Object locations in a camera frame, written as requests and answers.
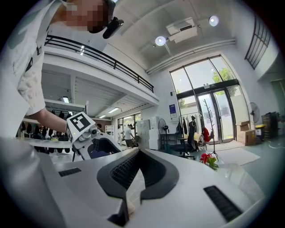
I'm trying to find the yellow lidded bin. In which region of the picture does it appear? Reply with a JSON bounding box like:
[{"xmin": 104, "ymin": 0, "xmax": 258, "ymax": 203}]
[{"xmin": 255, "ymin": 124, "xmax": 267, "ymax": 141}]

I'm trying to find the red flower bouquet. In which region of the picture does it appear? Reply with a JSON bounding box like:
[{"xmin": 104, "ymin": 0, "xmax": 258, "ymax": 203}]
[{"xmin": 199, "ymin": 153, "xmax": 219, "ymax": 171}]

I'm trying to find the black office chair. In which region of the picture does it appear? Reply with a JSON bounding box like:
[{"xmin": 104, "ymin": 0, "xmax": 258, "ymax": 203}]
[{"xmin": 175, "ymin": 115, "xmax": 200, "ymax": 160}]

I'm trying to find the glass entrance door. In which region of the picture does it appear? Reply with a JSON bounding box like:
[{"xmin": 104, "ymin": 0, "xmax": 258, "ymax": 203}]
[{"xmin": 195, "ymin": 88, "xmax": 236, "ymax": 144}]

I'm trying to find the stack of cardboard boxes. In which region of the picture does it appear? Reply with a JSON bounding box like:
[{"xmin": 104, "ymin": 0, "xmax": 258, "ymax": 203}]
[{"xmin": 235, "ymin": 120, "xmax": 257, "ymax": 147}]

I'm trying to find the black mezzanine railing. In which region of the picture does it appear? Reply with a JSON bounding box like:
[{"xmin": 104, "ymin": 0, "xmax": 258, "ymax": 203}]
[{"xmin": 44, "ymin": 34, "xmax": 155, "ymax": 94}]

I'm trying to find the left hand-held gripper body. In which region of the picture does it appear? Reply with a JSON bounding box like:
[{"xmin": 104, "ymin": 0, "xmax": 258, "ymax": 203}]
[{"xmin": 65, "ymin": 111, "xmax": 101, "ymax": 161}]

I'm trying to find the person's white shirt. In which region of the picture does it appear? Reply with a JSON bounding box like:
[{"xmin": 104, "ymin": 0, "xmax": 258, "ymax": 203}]
[{"xmin": 0, "ymin": 0, "xmax": 67, "ymax": 140}]

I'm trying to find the clothes rack with garments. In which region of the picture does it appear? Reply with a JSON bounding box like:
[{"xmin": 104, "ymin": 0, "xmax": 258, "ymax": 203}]
[{"xmin": 175, "ymin": 112, "xmax": 204, "ymax": 147}]

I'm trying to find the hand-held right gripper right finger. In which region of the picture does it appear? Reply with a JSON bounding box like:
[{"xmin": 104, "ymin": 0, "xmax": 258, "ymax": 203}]
[{"xmin": 128, "ymin": 148, "xmax": 266, "ymax": 228}]

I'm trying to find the black head-worn camera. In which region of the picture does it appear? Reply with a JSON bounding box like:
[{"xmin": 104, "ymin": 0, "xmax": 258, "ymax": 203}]
[{"xmin": 102, "ymin": 16, "xmax": 125, "ymax": 40}]

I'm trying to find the grey floor mat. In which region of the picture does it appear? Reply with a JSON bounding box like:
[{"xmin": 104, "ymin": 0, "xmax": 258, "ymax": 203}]
[{"xmin": 209, "ymin": 147, "xmax": 261, "ymax": 167}]

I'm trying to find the black coat stand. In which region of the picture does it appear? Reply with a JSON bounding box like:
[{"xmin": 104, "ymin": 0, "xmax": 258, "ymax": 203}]
[{"xmin": 203, "ymin": 99, "xmax": 220, "ymax": 162}]

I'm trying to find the black standing fan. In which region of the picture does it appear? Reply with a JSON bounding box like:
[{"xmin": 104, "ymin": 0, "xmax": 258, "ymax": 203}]
[{"xmin": 158, "ymin": 118, "xmax": 170, "ymax": 150}]

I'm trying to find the wall-mounted fan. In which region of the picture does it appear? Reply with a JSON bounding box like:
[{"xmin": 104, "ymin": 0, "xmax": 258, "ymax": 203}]
[{"xmin": 249, "ymin": 102, "xmax": 261, "ymax": 123}]

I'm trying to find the white ceiling air conditioner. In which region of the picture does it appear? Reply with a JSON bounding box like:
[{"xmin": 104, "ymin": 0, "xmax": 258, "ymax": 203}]
[{"xmin": 166, "ymin": 17, "xmax": 198, "ymax": 44}]

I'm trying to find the black window grille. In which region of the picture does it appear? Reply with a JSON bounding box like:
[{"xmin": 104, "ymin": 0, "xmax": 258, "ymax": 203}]
[{"xmin": 244, "ymin": 15, "xmax": 272, "ymax": 70}]

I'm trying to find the round ceiling lamp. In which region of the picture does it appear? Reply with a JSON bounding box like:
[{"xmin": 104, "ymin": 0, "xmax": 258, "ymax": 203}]
[
  {"xmin": 155, "ymin": 36, "xmax": 167, "ymax": 47},
  {"xmin": 208, "ymin": 15, "xmax": 220, "ymax": 27}
]

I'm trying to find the person's left forearm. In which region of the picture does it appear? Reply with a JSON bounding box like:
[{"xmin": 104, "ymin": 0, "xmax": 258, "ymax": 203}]
[{"xmin": 26, "ymin": 106, "xmax": 68, "ymax": 134}]

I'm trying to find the person's head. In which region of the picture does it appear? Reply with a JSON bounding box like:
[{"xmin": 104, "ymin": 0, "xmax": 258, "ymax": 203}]
[{"xmin": 50, "ymin": 0, "xmax": 116, "ymax": 34}]

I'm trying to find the blue wall poster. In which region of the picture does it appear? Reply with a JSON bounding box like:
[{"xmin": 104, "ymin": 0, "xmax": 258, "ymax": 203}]
[{"xmin": 169, "ymin": 103, "xmax": 178, "ymax": 119}]

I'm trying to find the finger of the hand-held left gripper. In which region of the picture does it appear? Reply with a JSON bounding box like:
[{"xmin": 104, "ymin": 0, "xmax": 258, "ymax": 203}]
[{"xmin": 88, "ymin": 131, "xmax": 122, "ymax": 160}]

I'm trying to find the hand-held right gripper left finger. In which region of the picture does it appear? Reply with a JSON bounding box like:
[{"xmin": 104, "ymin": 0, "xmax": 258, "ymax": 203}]
[{"xmin": 53, "ymin": 148, "xmax": 141, "ymax": 228}]

